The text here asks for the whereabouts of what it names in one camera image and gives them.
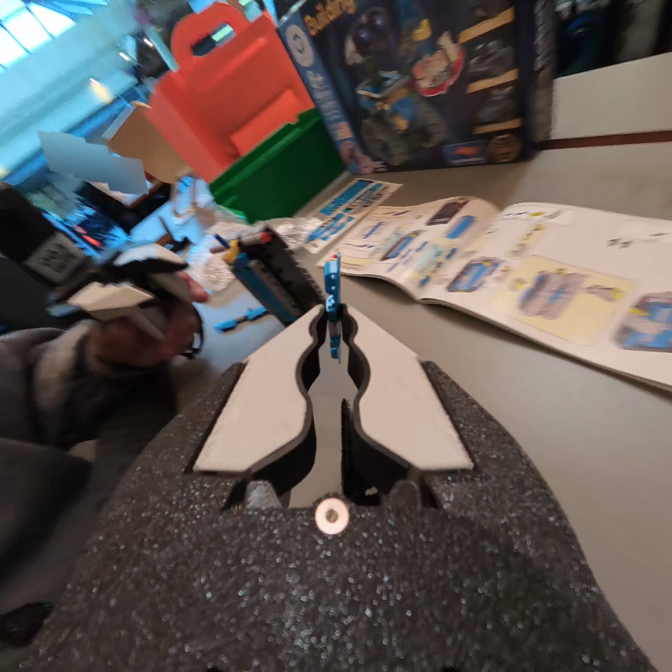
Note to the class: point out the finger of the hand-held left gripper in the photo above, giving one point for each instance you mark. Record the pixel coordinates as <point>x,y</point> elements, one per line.
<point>110,297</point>
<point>147,260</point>

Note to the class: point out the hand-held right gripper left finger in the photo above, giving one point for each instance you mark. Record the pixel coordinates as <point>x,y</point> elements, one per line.
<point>257,420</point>

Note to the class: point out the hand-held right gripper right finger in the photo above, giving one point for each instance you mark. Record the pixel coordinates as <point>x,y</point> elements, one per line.
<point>415,420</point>

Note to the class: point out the blue grey axle assembly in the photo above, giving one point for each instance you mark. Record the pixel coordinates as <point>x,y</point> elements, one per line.
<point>242,318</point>

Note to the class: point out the black blue brick model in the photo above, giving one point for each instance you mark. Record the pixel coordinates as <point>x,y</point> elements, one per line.
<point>273,278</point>

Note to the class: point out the large blue brick panel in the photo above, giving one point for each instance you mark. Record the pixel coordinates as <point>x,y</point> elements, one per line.
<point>333,305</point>

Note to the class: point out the person's left forearm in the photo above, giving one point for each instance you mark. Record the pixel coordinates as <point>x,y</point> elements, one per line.
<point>63,399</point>

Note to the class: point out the grey desk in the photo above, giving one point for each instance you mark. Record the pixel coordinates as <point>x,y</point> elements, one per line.
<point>588,441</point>

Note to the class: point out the person's left hand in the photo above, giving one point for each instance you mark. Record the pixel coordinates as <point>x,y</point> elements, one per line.
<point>142,336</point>

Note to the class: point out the clear plastic bag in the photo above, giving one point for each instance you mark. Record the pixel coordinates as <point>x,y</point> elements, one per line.
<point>215,268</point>

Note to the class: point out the green plastic bin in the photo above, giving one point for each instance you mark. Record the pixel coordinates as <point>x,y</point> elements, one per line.
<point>278,168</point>

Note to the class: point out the orange plastic case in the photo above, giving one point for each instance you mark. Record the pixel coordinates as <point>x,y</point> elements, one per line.
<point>221,95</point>

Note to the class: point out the instruction booklet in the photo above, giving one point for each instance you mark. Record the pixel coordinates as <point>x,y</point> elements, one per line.
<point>525,273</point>

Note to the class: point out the blue sticker sheet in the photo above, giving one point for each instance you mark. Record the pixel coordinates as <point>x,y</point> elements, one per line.
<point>352,210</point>

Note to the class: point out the robot kit box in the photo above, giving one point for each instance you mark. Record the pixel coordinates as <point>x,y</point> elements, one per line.
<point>420,74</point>

